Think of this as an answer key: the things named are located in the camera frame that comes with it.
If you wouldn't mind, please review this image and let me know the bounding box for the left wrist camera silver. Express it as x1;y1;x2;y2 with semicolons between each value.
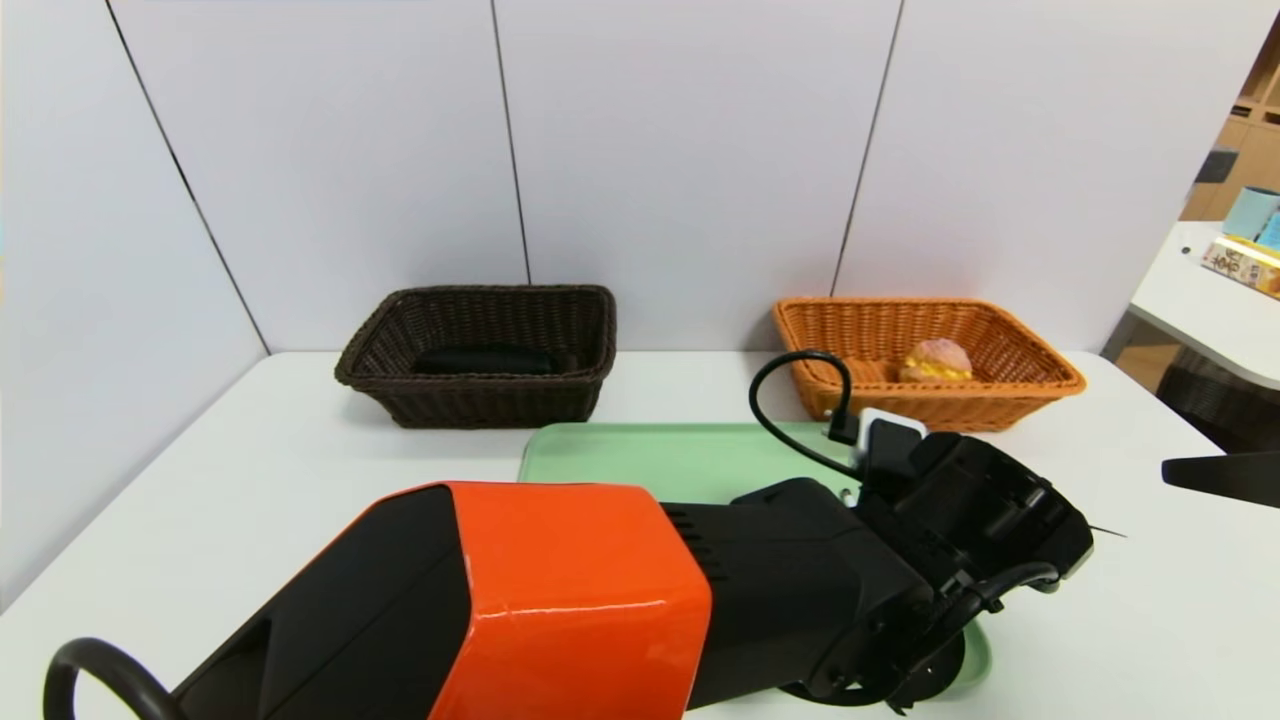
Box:
855;408;929;466

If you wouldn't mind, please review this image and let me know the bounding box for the white side table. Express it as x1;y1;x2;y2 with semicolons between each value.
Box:
1100;222;1280;391

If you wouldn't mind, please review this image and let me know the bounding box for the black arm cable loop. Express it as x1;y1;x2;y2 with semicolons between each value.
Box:
42;638;186;720

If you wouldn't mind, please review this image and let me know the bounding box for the light blue cup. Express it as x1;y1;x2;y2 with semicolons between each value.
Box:
1222;187;1279;241

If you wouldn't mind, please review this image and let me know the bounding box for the dark brown wicker basket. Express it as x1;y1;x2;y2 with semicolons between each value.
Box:
334;285;618;429

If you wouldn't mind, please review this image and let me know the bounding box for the orange wicker basket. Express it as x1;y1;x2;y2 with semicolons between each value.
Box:
772;297;1087;433

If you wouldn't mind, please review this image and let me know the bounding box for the cream puff bun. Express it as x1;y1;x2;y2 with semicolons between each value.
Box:
898;338;974;384

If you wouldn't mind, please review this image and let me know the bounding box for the light green plastic tray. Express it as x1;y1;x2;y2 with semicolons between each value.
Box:
518;422;993;701

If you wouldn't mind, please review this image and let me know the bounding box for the dark woven bin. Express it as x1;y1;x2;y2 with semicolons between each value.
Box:
1155;350;1280;453

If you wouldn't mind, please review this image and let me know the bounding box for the black pouch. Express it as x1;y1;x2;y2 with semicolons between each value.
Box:
412;345;557;378

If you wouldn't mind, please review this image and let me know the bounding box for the wooden shelf unit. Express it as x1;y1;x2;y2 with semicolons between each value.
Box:
1180;20;1280;223

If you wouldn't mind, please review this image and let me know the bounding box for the yellow printed box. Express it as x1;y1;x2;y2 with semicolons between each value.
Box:
1200;237;1280;301

